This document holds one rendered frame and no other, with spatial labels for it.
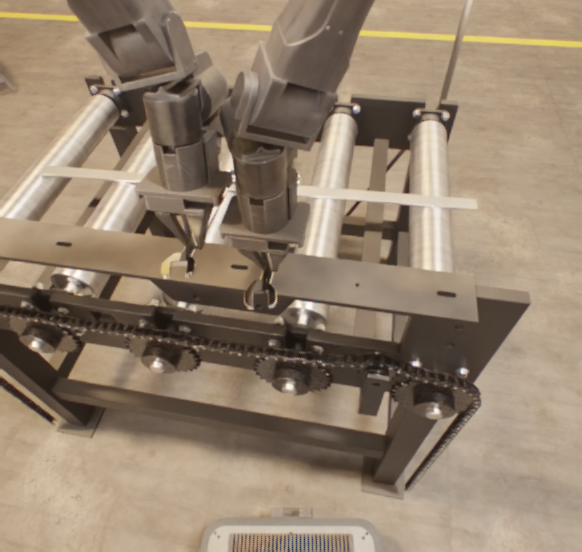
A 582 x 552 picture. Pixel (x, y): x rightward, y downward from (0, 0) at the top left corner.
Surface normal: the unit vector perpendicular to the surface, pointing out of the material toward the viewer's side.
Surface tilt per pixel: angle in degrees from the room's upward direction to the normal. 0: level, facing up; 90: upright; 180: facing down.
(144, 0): 76
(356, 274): 0
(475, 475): 0
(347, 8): 96
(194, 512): 0
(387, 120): 90
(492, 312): 90
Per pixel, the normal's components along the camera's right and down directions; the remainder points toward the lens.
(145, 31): -0.08, 0.91
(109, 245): -0.03, -0.63
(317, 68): 0.21, 0.82
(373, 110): -0.18, 0.77
